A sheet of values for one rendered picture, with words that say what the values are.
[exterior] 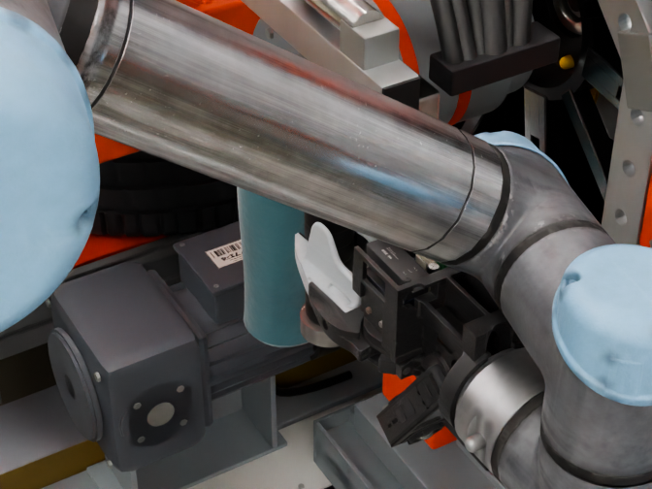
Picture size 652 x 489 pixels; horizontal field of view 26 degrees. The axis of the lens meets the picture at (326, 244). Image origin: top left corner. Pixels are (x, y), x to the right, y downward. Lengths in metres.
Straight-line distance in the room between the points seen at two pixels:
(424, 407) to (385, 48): 0.24
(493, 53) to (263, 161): 0.29
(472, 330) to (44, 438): 1.11
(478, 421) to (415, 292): 0.10
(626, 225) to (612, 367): 0.37
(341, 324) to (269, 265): 0.45
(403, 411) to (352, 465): 0.82
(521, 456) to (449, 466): 0.87
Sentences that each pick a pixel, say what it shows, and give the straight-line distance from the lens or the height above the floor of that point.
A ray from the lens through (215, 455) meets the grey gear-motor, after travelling 1.89.
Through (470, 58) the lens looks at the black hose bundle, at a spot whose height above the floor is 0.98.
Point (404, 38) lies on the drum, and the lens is 1.13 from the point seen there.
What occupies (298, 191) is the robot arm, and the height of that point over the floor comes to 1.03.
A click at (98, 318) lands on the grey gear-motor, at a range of 1.62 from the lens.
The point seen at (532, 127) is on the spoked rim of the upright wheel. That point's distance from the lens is 1.33.
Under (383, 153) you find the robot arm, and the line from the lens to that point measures 0.74.
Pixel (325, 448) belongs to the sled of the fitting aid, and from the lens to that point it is 1.82.
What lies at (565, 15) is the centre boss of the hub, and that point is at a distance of 1.32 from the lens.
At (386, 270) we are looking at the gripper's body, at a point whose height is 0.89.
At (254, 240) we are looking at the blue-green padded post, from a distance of 1.37.
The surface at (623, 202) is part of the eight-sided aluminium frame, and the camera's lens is 1.07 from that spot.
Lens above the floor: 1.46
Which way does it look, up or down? 38 degrees down
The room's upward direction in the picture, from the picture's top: straight up
